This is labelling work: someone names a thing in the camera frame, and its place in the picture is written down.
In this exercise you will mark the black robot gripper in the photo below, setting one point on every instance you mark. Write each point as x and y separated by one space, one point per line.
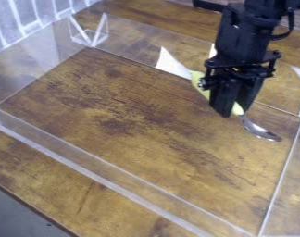
243 63

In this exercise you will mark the green handled metal spoon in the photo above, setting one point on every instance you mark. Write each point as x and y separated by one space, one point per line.
251 126

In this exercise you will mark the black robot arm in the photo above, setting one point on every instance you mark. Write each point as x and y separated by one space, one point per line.
244 62

